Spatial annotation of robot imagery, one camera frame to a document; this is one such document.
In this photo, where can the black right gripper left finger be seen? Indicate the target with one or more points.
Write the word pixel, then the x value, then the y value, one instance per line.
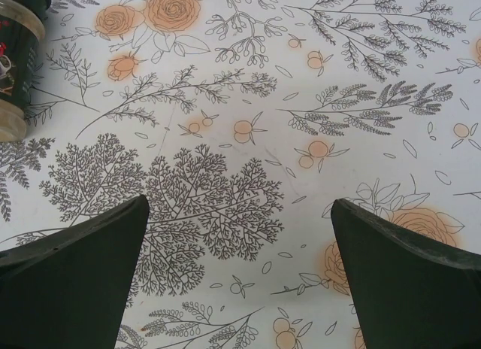
pixel 67 281

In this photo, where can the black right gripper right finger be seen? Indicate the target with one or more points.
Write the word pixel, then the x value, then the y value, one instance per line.
pixel 413 289

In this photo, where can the dark green labelled jar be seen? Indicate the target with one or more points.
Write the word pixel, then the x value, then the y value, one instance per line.
pixel 17 59

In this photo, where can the floral patterned tablecloth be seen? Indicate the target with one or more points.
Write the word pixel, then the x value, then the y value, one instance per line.
pixel 240 101

